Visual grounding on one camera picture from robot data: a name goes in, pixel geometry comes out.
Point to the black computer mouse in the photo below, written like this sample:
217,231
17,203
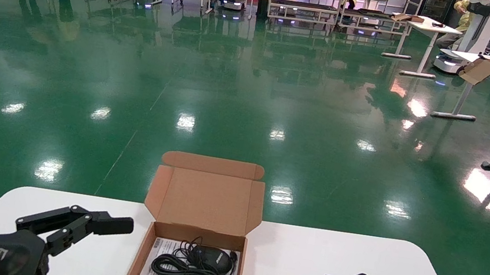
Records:
217,259

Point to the seated person in yellow coat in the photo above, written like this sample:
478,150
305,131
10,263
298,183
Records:
462,14

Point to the brown cardboard storage box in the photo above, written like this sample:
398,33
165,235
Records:
204,199

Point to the white wheeled robot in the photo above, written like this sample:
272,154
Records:
477,26

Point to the small black item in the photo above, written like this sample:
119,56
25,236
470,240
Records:
437,24

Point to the flat cardboard box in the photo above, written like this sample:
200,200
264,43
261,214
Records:
406,17

